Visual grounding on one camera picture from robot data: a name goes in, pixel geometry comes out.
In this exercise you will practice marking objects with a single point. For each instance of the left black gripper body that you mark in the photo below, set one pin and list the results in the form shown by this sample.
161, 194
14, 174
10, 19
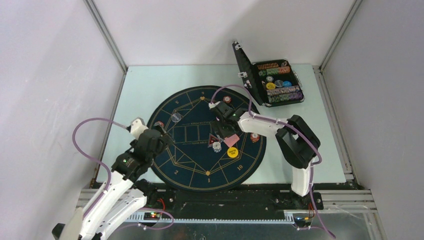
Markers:
166, 141

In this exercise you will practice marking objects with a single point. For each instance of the yellow button in case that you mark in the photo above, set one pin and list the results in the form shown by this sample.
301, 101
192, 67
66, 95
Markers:
270, 86

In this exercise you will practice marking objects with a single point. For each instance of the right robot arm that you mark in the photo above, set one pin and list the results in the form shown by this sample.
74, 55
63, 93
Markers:
298, 143

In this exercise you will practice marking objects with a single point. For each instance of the pink playing card deck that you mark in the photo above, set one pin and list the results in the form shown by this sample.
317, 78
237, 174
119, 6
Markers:
231, 140

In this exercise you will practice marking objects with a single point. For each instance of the black poker chip case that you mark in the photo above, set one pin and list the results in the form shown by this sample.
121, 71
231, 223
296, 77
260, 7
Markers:
255, 75

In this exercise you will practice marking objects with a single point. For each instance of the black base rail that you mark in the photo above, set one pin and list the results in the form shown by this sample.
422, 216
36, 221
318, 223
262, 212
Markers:
244, 202

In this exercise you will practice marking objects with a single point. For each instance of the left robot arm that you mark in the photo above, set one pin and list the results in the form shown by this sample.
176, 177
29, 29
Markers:
124, 194

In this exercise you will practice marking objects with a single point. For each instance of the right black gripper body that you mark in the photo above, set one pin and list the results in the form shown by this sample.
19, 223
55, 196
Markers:
222, 129

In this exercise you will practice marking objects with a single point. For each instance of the red poker chip stack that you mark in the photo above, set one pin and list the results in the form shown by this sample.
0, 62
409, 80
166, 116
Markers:
227, 99

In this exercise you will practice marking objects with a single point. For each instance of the yellow big blind button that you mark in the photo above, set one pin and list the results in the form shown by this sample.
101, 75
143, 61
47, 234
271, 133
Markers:
232, 152

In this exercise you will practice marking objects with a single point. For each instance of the triangular all in marker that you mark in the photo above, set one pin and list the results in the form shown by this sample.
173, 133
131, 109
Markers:
212, 139

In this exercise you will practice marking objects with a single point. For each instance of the blue white chip stack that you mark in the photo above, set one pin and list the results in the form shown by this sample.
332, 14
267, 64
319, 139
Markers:
216, 146

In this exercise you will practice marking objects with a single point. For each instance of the blue button in case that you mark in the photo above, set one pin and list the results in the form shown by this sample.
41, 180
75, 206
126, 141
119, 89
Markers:
287, 84

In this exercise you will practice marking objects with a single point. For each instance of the clear dealer button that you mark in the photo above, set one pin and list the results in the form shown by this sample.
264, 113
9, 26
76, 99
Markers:
176, 117

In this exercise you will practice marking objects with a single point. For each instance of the round dark poker mat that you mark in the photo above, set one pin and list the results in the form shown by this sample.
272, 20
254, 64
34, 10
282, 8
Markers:
191, 165

